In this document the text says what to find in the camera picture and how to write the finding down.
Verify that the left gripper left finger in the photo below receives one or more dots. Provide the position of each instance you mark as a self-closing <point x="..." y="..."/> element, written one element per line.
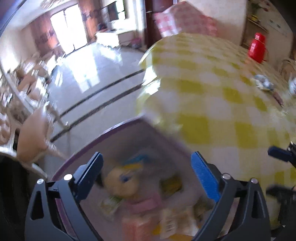
<point x="54" y="211"/>

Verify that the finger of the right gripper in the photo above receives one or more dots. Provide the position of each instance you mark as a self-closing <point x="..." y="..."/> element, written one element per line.
<point x="280" y="192"/>
<point x="287" y="155"/>

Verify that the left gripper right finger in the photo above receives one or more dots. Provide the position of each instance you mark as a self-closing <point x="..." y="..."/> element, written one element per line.
<point x="251" y="220"/>

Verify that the green garlic snack packet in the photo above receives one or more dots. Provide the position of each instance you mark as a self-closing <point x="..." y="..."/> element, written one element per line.
<point x="110" y="205"/>

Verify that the yellow biscuit pack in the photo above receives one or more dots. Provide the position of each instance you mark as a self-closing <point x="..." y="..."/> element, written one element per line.
<point x="170" y="185"/>

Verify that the blue white milk candy packet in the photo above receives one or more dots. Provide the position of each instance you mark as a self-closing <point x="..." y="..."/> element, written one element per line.
<point x="263" y="83"/>

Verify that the pink small snack packet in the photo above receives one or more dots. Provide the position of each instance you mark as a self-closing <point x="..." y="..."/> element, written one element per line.
<point x="144" y="205"/>

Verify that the clear bag white rolls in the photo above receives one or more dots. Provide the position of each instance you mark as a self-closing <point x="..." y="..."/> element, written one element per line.
<point x="121" y="183"/>

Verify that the pink wafer cracker pack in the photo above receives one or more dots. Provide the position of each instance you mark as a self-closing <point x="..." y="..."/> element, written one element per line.
<point x="138" y="227"/>

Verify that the blue striped snack packet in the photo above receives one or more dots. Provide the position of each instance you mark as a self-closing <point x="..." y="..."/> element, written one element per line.
<point x="137" y="161"/>

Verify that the white floral teapot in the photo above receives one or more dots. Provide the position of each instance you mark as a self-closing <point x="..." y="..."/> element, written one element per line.
<point x="292" y="86"/>

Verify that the beige leather dining chair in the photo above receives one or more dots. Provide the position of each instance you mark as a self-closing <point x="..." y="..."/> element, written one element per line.
<point x="34" y="139"/>

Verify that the cream ornate dining chair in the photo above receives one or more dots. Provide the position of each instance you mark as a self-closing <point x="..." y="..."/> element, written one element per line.
<point x="286" y="68"/>

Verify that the purple storage box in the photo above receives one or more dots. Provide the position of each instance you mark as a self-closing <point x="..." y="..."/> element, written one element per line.
<point x="146" y="188"/>

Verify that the yellow checkered tablecloth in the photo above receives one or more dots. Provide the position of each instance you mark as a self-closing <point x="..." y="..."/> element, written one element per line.
<point x="198" y="88"/>

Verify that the red thermos jug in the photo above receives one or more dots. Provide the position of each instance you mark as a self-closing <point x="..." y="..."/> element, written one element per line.
<point x="257" y="49"/>

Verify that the pink checkered covered chair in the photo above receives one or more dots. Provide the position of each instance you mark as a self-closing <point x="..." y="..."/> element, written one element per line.
<point x="184" y="18"/>

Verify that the white tv cabinet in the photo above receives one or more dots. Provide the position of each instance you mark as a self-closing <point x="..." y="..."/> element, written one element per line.
<point x="115" y="38"/>

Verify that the corner wall shelf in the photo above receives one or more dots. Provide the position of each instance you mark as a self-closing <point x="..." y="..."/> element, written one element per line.
<point x="253" y="22"/>

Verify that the wall television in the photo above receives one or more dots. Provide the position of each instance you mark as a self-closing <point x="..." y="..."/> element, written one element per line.
<point x="112" y="11"/>

